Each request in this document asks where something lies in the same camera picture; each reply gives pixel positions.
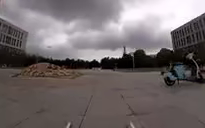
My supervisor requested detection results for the distant tower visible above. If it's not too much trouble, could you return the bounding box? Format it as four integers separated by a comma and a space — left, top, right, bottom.
122, 45, 127, 57

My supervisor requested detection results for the row of dark trees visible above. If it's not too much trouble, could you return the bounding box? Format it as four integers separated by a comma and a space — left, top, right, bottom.
0, 48, 191, 70

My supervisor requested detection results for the thin pale pole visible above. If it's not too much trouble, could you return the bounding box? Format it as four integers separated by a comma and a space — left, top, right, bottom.
131, 52, 136, 72

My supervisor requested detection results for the grey paved plaza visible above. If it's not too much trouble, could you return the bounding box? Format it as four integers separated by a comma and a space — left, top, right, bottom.
0, 68, 205, 128

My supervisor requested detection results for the tan rubble mound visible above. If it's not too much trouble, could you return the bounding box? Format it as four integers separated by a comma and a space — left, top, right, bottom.
11, 62, 83, 80

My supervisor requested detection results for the robot's own part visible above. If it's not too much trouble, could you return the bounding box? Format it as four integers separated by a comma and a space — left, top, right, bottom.
65, 121, 73, 128
127, 121, 136, 128

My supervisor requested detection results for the light blue scooter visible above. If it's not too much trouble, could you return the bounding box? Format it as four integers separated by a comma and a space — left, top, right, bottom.
162, 52, 205, 87

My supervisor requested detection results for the dark grid-window building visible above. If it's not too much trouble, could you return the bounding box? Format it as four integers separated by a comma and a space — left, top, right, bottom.
170, 7, 205, 69

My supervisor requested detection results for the white grid-window building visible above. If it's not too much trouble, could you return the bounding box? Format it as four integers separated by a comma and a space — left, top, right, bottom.
0, 13, 29, 66

